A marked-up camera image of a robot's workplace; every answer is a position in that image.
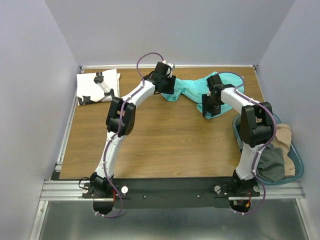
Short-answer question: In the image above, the aluminium front rail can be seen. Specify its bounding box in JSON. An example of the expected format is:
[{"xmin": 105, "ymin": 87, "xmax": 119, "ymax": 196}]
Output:
[{"xmin": 40, "ymin": 180, "xmax": 306, "ymax": 201}]

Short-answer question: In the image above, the aluminium rail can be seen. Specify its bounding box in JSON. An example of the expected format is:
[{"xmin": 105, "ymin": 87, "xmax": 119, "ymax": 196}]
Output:
[
  {"xmin": 40, "ymin": 180, "xmax": 306, "ymax": 201},
  {"xmin": 79, "ymin": 64, "xmax": 258, "ymax": 71},
  {"xmin": 54, "ymin": 95, "xmax": 77, "ymax": 172}
]

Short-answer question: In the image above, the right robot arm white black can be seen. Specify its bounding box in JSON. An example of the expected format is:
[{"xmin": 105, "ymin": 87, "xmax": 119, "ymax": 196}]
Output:
[{"xmin": 201, "ymin": 73, "xmax": 277, "ymax": 197}]

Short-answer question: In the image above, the folded white printed t shirt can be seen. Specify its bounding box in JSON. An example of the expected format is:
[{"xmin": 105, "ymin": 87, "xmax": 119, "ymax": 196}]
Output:
[{"xmin": 76, "ymin": 68, "xmax": 121, "ymax": 106}]

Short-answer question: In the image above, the grey t shirt in basket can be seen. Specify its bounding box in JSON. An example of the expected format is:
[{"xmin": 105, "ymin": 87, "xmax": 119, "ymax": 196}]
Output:
[{"xmin": 256, "ymin": 143, "xmax": 285, "ymax": 183}]

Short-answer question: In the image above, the aluminium back rail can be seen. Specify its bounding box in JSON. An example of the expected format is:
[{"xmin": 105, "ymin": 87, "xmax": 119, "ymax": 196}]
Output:
[{"xmin": 79, "ymin": 64, "xmax": 258, "ymax": 71}]

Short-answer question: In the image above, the aluminium left side rail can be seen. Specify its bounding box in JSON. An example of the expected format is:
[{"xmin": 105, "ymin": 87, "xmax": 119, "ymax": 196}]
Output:
[{"xmin": 54, "ymin": 95, "xmax": 77, "ymax": 172}]

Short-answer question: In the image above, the beige t shirt in basket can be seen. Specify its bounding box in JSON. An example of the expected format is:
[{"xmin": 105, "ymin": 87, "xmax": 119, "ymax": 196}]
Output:
[{"xmin": 272, "ymin": 123, "xmax": 296, "ymax": 177}]

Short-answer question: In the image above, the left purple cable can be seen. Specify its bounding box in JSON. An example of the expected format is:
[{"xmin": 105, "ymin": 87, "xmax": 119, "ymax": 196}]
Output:
[{"xmin": 93, "ymin": 51, "xmax": 167, "ymax": 218}]

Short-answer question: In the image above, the teal t shirt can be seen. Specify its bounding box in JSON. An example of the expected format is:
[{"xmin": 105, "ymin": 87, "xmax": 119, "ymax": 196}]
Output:
[{"xmin": 162, "ymin": 72, "xmax": 251, "ymax": 117}]

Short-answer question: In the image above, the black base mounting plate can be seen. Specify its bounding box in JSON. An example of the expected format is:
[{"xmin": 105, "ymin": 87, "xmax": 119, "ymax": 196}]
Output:
[{"xmin": 78, "ymin": 175, "xmax": 260, "ymax": 214}]

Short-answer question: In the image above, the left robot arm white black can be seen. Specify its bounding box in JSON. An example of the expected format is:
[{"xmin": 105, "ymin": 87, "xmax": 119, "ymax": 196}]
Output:
[{"xmin": 89, "ymin": 60, "xmax": 176, "ymax": 198}]

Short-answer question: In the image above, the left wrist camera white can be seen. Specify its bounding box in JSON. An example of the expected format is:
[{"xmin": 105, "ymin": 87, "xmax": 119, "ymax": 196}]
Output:
[{"xmin": 162, "ymin": 60, "xmax": 175, "ymax": 78}]

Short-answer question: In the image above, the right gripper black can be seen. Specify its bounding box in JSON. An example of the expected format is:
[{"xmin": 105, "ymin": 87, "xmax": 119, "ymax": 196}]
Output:
[{"xmin": 201, "ymin": 93, "xmax": 221, "ymax": 117}]

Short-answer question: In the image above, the teal plastic laundry basket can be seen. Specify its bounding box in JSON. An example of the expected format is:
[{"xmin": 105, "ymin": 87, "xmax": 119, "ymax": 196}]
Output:
[{"xmin": 232, "ymin": 111, "xmax": 305, "ymax": 186}]

